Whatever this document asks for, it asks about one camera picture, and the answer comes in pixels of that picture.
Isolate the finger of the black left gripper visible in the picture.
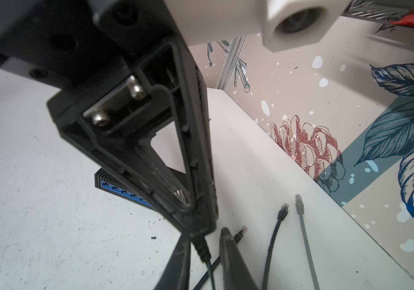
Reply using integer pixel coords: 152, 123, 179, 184
47, 37, 218, 238

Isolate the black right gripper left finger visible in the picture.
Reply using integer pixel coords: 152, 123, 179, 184
154, 235, 191, 290

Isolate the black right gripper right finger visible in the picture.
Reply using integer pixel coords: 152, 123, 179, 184
219, 227, 258, 290

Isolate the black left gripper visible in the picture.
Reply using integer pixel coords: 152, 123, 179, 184
0, 0, 266, 91

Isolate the black network switch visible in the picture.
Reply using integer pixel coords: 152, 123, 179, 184
94, 166, 188, 210

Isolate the black power adapter with cable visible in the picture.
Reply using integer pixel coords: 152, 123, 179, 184
191, 236, 216, 290

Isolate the lower black ethernet cable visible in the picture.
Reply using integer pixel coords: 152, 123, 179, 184
192, 225, 248, 290

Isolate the black ethernet cable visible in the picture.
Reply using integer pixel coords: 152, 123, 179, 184
192, 225, 248, 290
261, 202, 290, 290

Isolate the upper black ethernet cable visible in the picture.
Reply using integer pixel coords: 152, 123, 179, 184
261, 202, 290, 290

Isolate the grey ethernet cable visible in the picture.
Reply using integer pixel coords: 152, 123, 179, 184
294, 193, 322, 290

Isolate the black wire wall basket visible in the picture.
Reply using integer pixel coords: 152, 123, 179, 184
342, 0, 414, 25

